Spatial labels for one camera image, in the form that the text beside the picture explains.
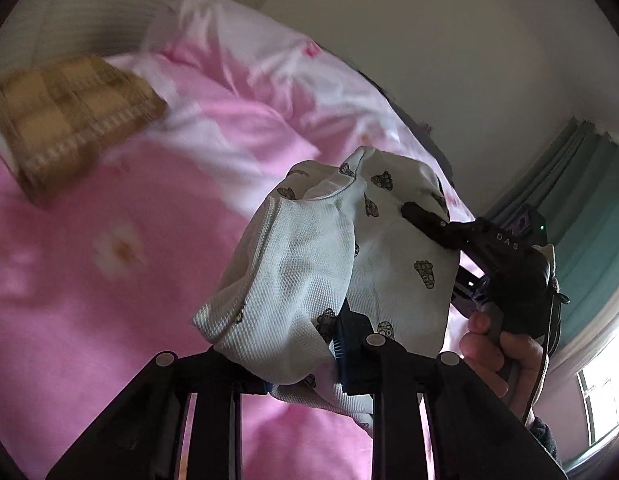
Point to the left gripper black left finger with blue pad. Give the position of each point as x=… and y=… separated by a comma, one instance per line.
x=173, y=408

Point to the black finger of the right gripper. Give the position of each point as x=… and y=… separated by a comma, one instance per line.
x=449, y=235

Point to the brown checked folded garment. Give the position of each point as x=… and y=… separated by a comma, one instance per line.
x=57, y=119

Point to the pink floral duvet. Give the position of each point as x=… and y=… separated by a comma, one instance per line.
x=109, y=274

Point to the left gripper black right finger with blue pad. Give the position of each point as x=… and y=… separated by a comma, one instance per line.
x=433, y=417

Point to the window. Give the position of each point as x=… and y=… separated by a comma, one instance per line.
x=596, y=418

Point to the green curtain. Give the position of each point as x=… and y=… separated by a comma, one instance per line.
x=575, y=187

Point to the pink white pillow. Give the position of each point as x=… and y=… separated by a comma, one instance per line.
x=330, y=104

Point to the right hand on handle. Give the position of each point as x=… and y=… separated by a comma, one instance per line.
x=515, y=367

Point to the white polo shirt printed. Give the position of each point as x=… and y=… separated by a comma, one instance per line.
x=327, y=238

